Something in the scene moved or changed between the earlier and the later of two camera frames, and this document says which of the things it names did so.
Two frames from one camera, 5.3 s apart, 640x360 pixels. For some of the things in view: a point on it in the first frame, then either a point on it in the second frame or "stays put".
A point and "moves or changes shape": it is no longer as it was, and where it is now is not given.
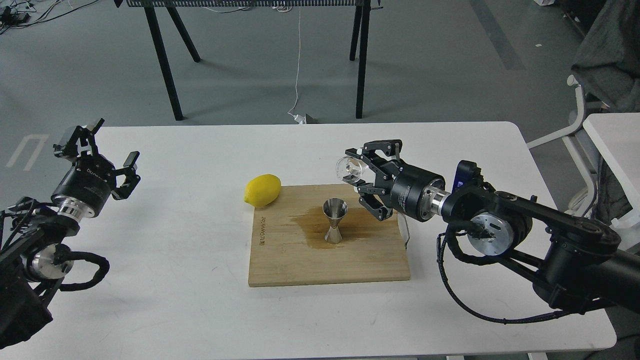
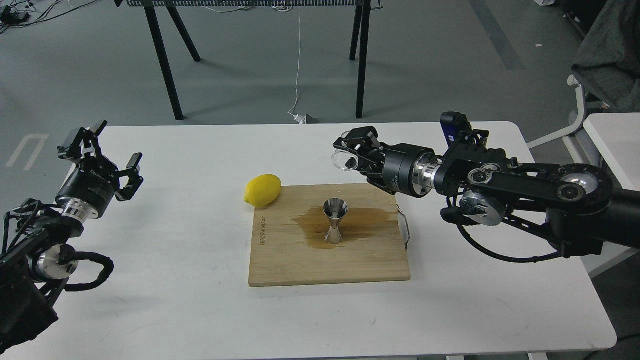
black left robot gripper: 86,188 stays put
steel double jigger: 334,209 stays put
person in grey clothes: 608,63 stays put
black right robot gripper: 417,193 to 407,169
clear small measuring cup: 351,169 moves or changes shape
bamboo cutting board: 289,247 stays put
